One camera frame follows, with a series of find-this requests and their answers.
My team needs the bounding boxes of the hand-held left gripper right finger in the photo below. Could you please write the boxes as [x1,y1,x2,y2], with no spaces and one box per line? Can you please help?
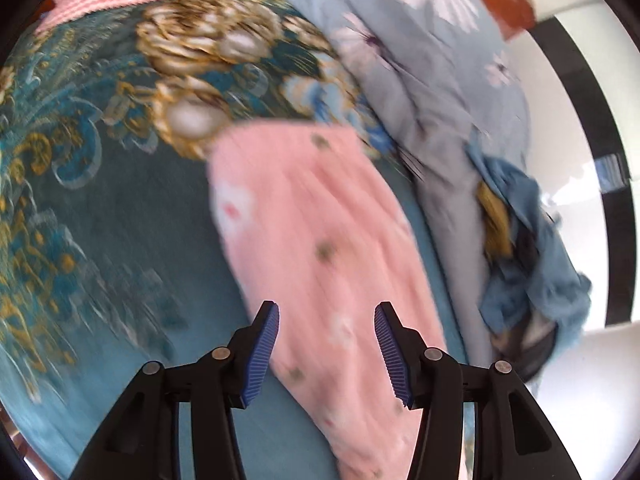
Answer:
[374,302,583,480]

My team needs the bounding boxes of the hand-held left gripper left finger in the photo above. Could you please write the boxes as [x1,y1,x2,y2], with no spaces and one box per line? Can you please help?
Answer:
[67,301,280,480]

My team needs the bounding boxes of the pink floral fleece pants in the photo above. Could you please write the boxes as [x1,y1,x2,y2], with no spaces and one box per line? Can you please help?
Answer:
[206,122,471,480]

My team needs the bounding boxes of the dark garment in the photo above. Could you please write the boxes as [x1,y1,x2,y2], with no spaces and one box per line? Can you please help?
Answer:
[492,310,560,382]

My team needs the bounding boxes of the yellow knitted garment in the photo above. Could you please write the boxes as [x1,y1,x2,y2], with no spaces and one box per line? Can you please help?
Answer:
[476,182,515,263]

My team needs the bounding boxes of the blue floral quilt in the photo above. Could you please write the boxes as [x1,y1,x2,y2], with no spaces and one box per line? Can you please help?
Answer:
[272,0,538,366]

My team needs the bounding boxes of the blue garment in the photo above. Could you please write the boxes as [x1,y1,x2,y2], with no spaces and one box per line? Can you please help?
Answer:
[467,152,593,356]

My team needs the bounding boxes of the teal floral bed sheet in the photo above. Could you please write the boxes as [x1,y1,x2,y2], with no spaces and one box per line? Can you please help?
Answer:
[0,0,481,480]

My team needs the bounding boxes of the white wardrobe with black stripe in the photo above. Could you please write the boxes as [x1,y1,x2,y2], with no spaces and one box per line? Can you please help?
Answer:
[500,0,633,411]

